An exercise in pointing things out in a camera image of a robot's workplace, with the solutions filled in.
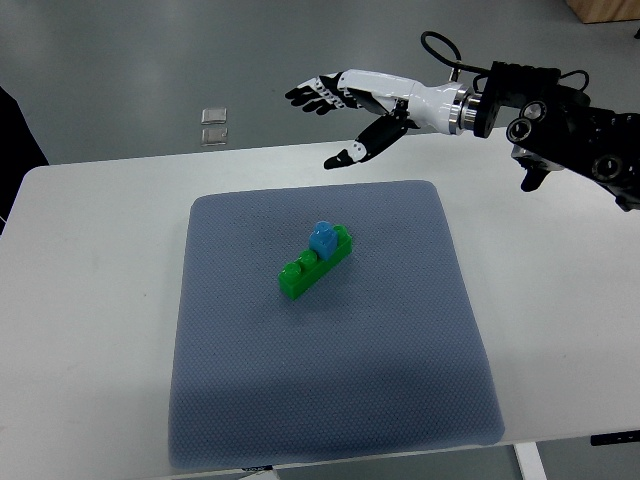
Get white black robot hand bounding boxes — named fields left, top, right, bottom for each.
left=285, top=69, right=480, bottom=170

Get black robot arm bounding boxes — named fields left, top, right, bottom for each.
left=472, top=61, right=639, bottom=212

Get wooden box corner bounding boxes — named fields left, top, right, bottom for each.
left=566, top=0, right=639, bottom=24

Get blue-grey mesh mat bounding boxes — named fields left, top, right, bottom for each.
left=169, top=180, right=504, bottom=470

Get long green block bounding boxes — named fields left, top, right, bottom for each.
left=277, top=223, right=352, bottom=300

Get small blue block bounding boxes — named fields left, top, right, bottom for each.
left=308, top=221, right=338, bottom=261

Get dark object at left edge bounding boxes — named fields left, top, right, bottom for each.
left=1, top=89, right=49, bottom=230

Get upper metal floor plate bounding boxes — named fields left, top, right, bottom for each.
left=201, top=107, right=227, bottom=125

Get black table control panel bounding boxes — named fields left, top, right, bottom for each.
left=590, top=430, right=640, bottom=447

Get white table leg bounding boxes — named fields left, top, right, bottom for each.
left=513, top=442, right=547, bottom=480

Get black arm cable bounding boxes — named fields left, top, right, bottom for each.
left=420, top=30, right=494, bottom=81

